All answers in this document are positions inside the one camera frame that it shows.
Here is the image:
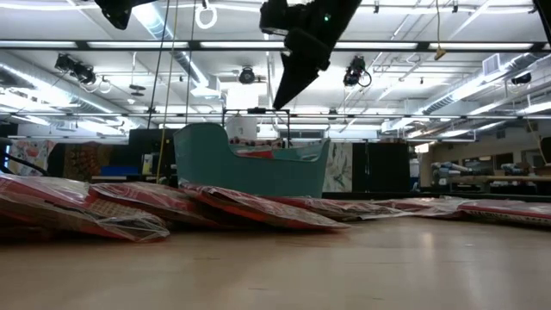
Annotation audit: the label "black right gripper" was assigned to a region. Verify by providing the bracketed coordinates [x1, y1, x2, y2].
[272, 0, 362, 111]

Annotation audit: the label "red Orville popcorn bag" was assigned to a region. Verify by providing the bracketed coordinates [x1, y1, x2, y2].
[88, 181, 223, 229]
[266, 195, 417, 223]
[374, 196, 473, 219]
[179, 183, 350, 232]
[454, 198, 551, 228]
[0, 173, 171, 243]
[235, 148, 276, 159]

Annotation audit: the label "white cylinder container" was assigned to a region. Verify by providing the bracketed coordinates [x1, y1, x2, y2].
[225, 115, 259, 141]

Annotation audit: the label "white patterned panel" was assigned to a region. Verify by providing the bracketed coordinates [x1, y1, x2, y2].
[322, 141, 354, 194]

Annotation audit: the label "black cabinet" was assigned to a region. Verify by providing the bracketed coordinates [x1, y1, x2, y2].
[351, 141, 412, 194]
[127, 127, 178, 184]

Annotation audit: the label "teal plastic basket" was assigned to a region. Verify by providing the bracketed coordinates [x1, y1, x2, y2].
[172, 121, 331, 199]

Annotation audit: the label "pale fabric rolls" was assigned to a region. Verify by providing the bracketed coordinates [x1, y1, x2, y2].
[430, 161, 473, 177]

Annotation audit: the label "blue box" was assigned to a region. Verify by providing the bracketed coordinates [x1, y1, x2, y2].
[99, 164, 130, 177]

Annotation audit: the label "wooden work table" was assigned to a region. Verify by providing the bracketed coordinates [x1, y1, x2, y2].
[424, 174, 551, 195]

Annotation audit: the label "dark patterned fabric panel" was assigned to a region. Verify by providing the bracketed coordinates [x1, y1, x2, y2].
[63, 141, 114, 177]

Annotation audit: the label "floral fabric panel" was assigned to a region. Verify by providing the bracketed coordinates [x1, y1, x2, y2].
[8, 139, 57, 177]

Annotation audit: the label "black metal stand frame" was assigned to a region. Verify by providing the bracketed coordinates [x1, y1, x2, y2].
[221, 106, 292, 150]

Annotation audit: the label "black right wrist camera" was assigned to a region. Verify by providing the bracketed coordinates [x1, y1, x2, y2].
[259, 0, 298, 36]

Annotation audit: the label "black hanging cable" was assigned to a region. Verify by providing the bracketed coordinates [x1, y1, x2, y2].
[184, 0, 197, 126]
[147, 0, 172, 130]

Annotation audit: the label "silver ventilation duct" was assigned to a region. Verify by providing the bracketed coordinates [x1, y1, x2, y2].
[133, 3, 225, 100]
[421, 53, 551, 115]

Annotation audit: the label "black ceiling light rail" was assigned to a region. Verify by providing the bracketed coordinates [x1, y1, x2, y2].
[0, 40, 551, 53]

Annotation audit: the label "white hanging ring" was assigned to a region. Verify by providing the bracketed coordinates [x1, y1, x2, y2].
[194, 0, 219, 31]

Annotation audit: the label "yellow hanging cord with hook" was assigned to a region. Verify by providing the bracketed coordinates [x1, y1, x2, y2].
[433, 0, 448, 61]

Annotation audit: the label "black aluminium table frame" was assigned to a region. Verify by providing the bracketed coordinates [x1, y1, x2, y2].
[322, 191, 551, 203]

